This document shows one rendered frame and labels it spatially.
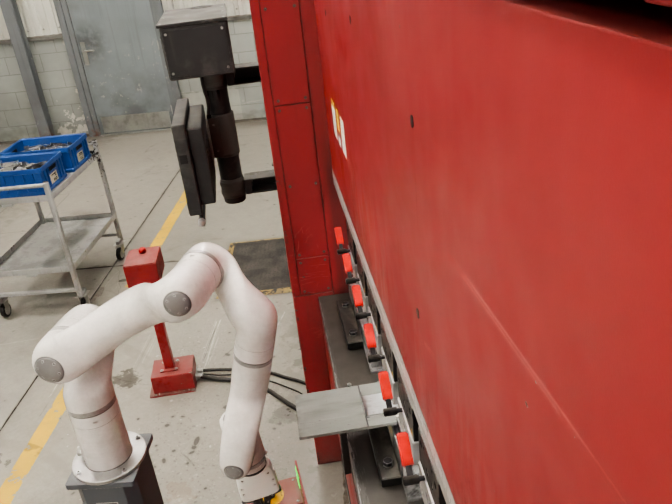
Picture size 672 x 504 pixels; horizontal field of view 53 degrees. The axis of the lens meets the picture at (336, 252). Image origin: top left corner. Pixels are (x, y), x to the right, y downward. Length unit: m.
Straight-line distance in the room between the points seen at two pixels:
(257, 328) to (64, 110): 8.19
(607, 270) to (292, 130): 2.03
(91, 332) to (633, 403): 1.33
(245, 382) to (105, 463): 0.49
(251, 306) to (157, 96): 7.66
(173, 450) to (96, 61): 6.46
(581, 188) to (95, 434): 1.52
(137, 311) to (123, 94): 7.69
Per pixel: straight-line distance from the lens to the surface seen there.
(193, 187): 2.61
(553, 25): 0.49
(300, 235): 2.56
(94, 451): 1.86
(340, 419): 1.87
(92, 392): 1.76
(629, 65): 0.40
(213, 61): 2.52
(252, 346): 1.49
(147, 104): 9.09
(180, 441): 3.51
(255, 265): 4.94
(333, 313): 2.56
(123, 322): 1.57
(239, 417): 1.60
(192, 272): 1.43
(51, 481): 3.57
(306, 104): 2.40
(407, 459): 1.33
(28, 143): 5.46
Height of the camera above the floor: 2.21
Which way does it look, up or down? 26 degrees down
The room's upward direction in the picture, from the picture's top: 6 degrees counter-clockwise
